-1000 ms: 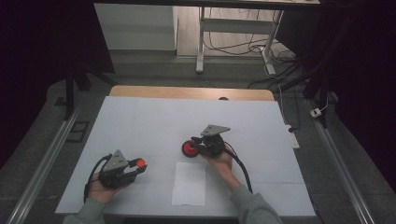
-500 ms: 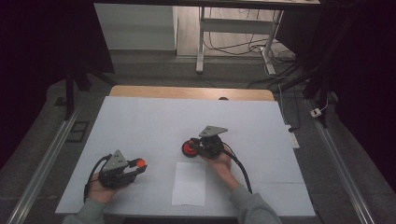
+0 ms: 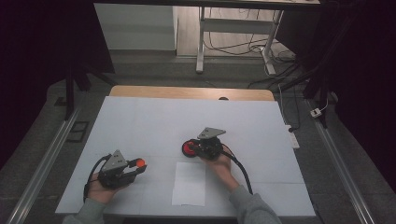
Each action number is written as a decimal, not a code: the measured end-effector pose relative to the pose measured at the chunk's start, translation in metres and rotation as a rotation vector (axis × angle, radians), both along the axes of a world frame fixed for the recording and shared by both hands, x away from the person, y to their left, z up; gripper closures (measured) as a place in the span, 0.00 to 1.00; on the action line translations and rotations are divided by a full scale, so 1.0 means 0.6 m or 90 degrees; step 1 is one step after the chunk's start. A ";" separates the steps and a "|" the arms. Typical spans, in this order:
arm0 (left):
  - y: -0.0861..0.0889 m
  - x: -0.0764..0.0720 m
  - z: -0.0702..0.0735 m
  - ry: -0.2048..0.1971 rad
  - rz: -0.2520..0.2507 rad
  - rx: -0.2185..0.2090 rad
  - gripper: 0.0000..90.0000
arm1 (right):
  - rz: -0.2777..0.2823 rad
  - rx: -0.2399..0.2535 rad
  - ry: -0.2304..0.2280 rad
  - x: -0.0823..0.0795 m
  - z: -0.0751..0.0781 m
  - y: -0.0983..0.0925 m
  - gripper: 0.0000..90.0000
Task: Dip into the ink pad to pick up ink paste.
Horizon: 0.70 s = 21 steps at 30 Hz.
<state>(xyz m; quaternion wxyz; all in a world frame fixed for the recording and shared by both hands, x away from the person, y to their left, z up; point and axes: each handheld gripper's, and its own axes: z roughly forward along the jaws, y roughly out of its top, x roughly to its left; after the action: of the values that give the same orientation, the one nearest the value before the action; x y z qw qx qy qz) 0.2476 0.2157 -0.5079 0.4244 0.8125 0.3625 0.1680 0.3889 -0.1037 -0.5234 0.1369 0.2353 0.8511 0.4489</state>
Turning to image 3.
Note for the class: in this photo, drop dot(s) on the small white adapter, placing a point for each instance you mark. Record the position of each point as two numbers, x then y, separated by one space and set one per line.
315 113

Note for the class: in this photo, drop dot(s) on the large white table cover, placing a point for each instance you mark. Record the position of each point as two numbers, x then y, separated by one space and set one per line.
149 124

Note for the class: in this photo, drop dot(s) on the white power strip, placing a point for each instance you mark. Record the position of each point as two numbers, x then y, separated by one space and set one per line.
293 140

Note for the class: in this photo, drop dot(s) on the round red ink pad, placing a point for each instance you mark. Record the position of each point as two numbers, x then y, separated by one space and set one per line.
187 149

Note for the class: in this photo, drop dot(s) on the metal floor rail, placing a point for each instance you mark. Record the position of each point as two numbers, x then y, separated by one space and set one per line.
40 168
342 174

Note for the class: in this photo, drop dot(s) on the person's right hand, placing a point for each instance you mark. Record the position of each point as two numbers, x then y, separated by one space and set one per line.
222 171

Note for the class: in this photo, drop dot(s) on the black floor frame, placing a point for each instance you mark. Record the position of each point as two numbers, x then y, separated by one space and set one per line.
77 132

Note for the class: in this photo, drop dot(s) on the person's left hand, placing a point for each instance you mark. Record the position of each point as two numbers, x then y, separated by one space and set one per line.
101 194

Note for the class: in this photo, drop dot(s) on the white cabinet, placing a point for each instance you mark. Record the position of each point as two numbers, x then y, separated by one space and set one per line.
134 28

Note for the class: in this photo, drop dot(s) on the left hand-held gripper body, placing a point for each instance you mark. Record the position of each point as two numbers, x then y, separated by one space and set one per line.
115 180

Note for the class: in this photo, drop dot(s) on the dark table grommet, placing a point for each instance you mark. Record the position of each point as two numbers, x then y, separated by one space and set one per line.
223 98

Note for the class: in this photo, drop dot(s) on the white paper sheet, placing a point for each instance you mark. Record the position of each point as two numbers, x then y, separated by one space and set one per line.
189 185

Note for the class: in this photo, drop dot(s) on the black stand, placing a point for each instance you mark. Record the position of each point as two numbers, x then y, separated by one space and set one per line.
323 93
69 93

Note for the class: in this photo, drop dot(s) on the white-framed desk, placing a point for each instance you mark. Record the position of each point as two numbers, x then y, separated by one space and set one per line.
236 25

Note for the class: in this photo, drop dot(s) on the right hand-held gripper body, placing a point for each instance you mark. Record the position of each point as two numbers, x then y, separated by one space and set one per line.
211 148

